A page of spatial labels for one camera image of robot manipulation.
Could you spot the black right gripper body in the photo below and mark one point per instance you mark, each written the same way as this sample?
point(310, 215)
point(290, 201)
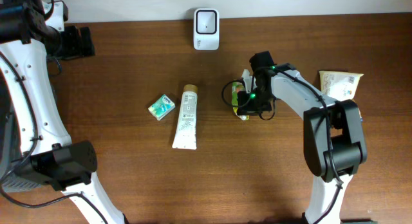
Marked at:
point(257, 102)

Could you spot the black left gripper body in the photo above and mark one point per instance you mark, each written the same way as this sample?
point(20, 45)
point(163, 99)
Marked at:
point(70, 44)

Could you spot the green snack pouch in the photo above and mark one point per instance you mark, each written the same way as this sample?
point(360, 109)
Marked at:
point(237, 87)

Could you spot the white yellow snack bag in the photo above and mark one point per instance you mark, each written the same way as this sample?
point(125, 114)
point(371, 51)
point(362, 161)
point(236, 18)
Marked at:
point(339, 85)

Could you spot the white tube with tan cap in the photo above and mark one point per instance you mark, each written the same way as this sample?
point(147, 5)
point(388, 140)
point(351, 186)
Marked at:
point(185, 136)

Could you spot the teal white tissue pack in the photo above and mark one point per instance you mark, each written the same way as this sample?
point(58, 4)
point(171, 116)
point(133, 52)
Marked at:
point(162, 107)

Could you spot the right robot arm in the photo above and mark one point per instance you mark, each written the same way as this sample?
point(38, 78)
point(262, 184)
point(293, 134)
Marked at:
point(334, 145)

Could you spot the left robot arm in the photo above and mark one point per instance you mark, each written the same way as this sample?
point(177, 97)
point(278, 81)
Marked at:
point(36, 149)

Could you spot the dark grey plastic basket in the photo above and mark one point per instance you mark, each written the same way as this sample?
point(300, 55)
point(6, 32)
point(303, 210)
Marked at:
point(10, 152)

